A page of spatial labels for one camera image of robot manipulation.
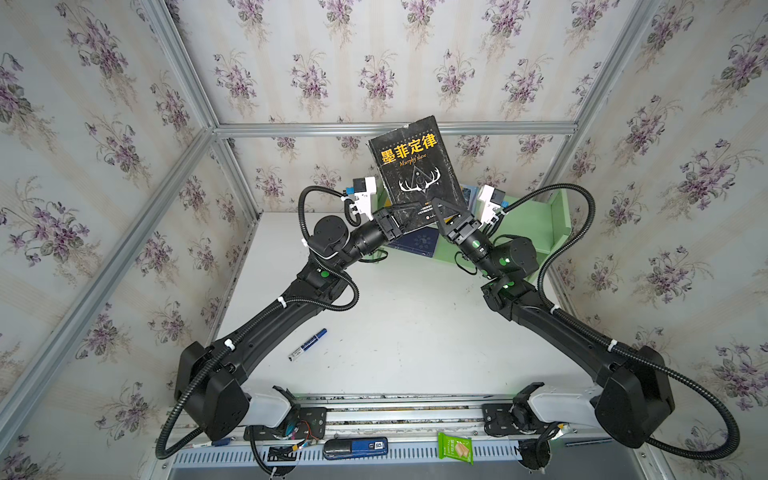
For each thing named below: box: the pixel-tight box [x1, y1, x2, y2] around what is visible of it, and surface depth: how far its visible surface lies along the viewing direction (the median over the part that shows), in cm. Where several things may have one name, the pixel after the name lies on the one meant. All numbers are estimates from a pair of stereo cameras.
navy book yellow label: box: [388, 227, 439, 258], surface depth 92 cm
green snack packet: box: [437, 432, 474, 465], surface depth 71 cm
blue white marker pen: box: [288, 327, 328, 361], surface depth 86 cm
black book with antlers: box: [367, 115, 466, 233], surface depth 60 cm
